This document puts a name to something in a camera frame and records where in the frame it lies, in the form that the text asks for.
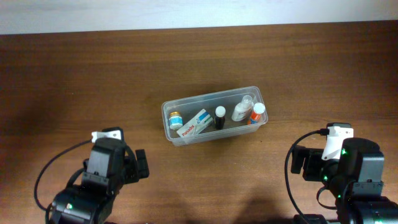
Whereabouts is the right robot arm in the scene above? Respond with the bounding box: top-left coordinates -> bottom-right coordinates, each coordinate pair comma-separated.
291,138 -> 397,223

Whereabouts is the dark bottle white cap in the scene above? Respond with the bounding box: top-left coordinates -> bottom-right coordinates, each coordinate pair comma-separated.
215,106 -> 226,130

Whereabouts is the clear plastic container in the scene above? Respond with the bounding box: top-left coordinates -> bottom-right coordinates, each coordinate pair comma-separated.
162,86 -> 268,146

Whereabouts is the black cable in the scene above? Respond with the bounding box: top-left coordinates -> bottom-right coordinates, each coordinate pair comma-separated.
284,128 -> 330,224
33,139 -> 93,212

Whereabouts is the left black cable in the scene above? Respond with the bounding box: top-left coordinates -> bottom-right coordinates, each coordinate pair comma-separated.
33,139 -> 93,212

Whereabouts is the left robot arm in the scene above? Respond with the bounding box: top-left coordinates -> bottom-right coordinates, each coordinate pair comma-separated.
45,146 -> 149,223

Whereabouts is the right black cable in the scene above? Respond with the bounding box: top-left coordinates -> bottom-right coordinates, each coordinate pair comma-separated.
284,128 -> 330,224

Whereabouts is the white Panadol box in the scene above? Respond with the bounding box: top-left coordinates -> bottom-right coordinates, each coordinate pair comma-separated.
177,109 -> 213,138

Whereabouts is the white squeeze bottle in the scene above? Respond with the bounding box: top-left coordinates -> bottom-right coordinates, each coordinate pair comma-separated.
231,95 -> 254,121

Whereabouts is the small jar gold lid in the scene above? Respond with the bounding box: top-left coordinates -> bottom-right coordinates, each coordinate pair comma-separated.
169,111 -> 183,131

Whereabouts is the orange tube white cap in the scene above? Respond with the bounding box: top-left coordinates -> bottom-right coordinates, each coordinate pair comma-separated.
246,103 -> 266,125

